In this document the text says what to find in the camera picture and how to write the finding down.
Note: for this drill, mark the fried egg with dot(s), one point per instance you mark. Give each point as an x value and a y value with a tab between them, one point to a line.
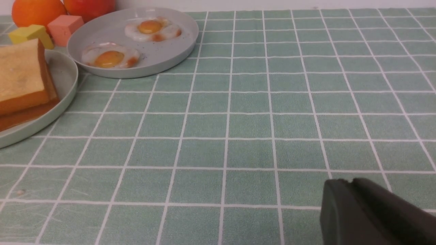
156	29
110	56

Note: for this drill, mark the grey plate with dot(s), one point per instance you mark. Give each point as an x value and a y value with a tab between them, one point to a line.
155	57

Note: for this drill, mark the red apple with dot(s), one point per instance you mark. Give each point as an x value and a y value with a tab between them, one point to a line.
89	9

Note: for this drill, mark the fried egg far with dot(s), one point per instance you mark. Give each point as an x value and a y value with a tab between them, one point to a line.
156	29

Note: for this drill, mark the fried egg near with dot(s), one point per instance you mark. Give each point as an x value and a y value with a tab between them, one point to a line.
110	56

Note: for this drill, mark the pale green plate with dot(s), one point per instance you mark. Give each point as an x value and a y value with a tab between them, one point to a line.
25	123

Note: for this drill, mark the orange fruit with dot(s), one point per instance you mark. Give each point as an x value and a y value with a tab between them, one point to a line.
37	12

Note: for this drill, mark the toast slice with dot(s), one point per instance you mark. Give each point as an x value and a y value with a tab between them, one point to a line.
23	77
31	113

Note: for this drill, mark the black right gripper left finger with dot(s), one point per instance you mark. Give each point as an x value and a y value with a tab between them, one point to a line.
343	219

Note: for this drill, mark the salmon foam cube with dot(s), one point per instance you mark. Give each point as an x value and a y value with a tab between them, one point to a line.
63	27

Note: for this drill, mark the yellow foam block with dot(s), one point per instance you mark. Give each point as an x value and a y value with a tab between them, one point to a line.
23	34

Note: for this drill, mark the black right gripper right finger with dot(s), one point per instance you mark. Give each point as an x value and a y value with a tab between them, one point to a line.
398	220

